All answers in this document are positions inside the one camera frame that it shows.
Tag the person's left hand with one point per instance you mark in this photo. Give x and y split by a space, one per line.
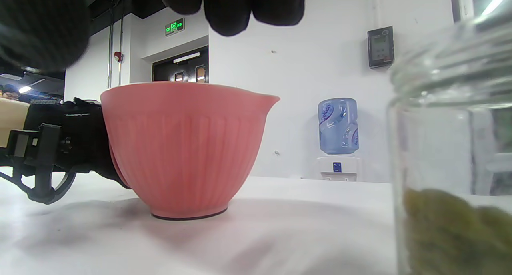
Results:
86 135

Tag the person's right hand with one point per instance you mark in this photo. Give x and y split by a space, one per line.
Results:
36 23

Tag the pink ribbed pouring bowl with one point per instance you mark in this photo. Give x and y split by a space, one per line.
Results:
184 147

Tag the ceiling light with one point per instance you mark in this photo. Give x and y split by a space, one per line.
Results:
24 89

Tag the red fire alarm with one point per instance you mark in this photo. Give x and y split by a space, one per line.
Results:
117 57

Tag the dark double door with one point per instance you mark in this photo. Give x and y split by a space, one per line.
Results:
188 69

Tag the green exit sign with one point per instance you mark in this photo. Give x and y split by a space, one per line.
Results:
174 26

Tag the blue water bottle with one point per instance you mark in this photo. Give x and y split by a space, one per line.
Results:
338 126

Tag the white water dispenser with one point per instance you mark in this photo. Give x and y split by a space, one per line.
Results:
338 167

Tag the clear glass jar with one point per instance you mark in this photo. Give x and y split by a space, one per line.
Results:
448 147

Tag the green tea leaves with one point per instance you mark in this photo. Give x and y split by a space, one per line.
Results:
452 231

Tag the black wrist-mounted camera bracket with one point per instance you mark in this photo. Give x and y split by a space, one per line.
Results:
42 159

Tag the grey wall pipes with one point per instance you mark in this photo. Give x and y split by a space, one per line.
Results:
114 39

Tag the grey wall control box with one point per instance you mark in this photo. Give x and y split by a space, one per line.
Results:
380 47

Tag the window with grey frame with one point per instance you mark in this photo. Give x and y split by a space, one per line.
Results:
476 1

